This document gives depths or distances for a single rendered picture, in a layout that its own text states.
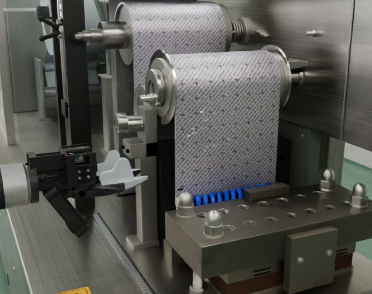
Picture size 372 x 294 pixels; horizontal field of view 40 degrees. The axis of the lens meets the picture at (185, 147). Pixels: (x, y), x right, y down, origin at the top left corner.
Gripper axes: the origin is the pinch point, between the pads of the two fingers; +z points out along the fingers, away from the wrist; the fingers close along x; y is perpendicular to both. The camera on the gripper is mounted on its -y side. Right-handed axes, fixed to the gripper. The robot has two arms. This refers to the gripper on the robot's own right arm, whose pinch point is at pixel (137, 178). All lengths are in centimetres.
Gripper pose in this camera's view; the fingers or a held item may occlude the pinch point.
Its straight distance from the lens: 98.0
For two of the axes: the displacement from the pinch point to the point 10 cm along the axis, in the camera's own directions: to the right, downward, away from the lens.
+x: -4.1, -2.4, 8.8
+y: -0.1, -9.6, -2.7
